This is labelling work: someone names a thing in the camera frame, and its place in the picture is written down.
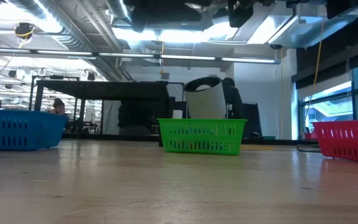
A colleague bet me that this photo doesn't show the yellow hanging cord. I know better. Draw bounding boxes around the yellow hanging cord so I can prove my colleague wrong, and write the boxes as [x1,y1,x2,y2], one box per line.
[313,18,326,86]

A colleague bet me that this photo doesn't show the blue plastic basket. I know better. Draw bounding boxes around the blue plastic basket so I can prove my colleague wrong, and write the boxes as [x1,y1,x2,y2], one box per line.
[0,108,69,152]

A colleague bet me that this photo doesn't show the red plastic basket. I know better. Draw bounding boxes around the red plastic basket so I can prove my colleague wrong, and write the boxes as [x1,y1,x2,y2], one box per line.
[311,119,358,165]

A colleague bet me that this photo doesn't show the green plastic basket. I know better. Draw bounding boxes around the green plastic basket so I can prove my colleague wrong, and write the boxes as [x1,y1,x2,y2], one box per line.
[157,118,248,156]

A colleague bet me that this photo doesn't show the black mesh metal shelf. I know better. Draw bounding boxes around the black mesh metal shelf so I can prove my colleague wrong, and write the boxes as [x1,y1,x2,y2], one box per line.
[29,75,173,147]

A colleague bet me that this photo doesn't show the long ceiling light bar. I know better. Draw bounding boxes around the long ceiling light bar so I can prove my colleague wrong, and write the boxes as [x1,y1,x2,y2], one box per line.
[0,46,281,65]

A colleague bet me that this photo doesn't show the black aluminium table frame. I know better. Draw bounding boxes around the black aluminium table frame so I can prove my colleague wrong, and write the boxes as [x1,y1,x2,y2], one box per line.
[60,133,323,149]

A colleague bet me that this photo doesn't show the white cylinder with black rim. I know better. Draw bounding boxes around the white cylinder with black rim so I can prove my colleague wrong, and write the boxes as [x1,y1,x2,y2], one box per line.
[183,76,227,120]

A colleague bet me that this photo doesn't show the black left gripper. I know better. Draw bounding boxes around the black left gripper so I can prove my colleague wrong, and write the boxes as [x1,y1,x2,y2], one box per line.
[124,0,214,32]

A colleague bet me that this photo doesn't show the round silver ceiling duct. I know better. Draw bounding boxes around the round silver ceiling duct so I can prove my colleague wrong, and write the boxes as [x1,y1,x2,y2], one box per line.
[7,0,136,82]

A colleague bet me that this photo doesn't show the grey fabric cover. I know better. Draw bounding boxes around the grey fabric cover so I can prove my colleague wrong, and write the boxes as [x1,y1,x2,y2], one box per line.
[103,100,120,135]

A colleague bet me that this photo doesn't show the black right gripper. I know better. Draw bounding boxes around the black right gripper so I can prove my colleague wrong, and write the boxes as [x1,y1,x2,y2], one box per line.
[228,0,254,28]

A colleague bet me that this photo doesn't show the person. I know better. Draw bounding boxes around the person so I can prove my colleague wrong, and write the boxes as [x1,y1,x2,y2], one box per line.
[222,77,244,121]
[46,97,67,116]
[117,99,155,137]

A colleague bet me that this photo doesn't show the yellow rubber band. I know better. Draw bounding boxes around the yellow rubber band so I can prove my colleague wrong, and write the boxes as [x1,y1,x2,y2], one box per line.
[240,144,275,152]

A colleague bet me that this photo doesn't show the black reel with yellow cable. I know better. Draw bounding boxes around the black reel with yellow cable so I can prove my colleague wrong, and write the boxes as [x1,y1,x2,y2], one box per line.
[13,21,37,43]

